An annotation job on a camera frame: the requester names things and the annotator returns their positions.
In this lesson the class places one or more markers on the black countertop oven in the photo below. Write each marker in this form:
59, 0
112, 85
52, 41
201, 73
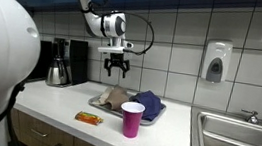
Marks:
43, 60

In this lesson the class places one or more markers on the blue upper cabinets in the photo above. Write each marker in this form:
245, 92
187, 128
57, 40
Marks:
180, 1

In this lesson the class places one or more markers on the white soap dispenser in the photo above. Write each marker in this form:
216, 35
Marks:
217, 60

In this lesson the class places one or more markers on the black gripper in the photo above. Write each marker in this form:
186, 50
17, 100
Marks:
116, 60

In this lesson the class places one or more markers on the black coffee maker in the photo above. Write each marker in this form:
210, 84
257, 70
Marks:
78, 61

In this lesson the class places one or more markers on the blue waffle towel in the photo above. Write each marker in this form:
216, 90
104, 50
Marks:
149, 103

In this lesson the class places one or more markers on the brown waffle towel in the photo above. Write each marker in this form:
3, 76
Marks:
117, 98

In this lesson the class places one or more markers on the wooden lower cabinet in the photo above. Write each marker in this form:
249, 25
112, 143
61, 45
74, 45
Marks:
59, 139

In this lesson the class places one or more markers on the orange granola bar wrapper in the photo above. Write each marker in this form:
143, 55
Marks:
89, 118

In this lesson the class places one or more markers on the pink plastic cup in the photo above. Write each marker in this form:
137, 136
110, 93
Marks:
131, 121

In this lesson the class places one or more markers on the steel coffee carafe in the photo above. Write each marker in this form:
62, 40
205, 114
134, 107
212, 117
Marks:
57, 72

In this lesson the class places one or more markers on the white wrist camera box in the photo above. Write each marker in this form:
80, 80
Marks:
111, 49

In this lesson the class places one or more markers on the grey tray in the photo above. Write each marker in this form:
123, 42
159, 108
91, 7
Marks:
155, 118

